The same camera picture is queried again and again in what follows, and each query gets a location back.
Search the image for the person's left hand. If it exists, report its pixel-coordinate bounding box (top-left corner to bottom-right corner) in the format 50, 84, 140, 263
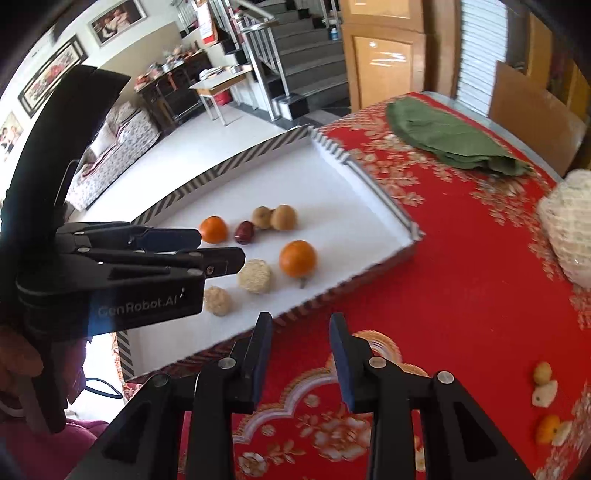
0, 323, 44, 404

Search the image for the brown wooden chair back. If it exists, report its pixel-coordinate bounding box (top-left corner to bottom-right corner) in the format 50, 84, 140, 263
489, 60, 589, 178

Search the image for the wide framed wall picture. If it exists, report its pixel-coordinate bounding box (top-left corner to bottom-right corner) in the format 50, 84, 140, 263
17, 36, 88, 118

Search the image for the dark wooden cabinet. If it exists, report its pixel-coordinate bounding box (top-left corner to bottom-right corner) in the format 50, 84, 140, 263
136, 48, 218, 132

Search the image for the striped white cardboard box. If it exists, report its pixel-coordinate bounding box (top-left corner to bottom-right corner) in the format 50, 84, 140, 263
115, 124, 426, 381

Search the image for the wooden door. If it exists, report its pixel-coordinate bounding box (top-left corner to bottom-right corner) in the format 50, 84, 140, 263
341, 0, 428, 114

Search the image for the small white table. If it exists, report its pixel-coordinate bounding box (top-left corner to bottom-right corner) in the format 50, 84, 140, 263
189, 65, 254, 126

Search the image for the floral sofa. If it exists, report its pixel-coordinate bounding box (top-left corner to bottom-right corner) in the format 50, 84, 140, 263
65, 102, 162, 213

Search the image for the white knitted hat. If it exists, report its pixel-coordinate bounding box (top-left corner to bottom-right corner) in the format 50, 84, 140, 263
537, 170, 591, 288

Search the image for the orange mandarin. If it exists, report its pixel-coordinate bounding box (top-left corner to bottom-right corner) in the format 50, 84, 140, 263
536, 414, 561, 445
279, 240, 318, 278
199, 216, 228, 244

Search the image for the black cable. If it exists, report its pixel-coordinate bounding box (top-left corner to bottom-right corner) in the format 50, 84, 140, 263
83, 378, 124, 400

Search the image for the green cloth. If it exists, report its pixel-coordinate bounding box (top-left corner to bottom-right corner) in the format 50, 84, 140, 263
387, 99, 532, 177

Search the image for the person's maroon clothing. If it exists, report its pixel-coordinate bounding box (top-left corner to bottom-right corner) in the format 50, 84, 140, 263
0, 401, 114, 480

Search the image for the grey staircase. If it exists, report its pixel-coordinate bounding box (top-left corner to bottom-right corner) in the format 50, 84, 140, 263
217, 0, 352, 121

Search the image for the metal stair railing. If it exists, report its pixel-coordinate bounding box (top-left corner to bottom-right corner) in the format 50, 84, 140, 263
231, 0, 296, 121

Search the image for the white ribbed shutter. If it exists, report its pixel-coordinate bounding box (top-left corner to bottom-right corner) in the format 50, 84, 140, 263
455, 0, 509, 116

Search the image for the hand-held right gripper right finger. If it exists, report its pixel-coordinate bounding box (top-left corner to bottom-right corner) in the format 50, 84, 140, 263
329, 312, 536, 480

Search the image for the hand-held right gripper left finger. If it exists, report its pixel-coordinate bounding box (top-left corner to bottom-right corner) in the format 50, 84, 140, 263
65, 311, 274, 480

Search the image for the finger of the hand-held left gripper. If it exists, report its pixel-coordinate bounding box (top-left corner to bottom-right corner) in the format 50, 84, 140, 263
69, 247, 245, 278
58, 222, 201, 252

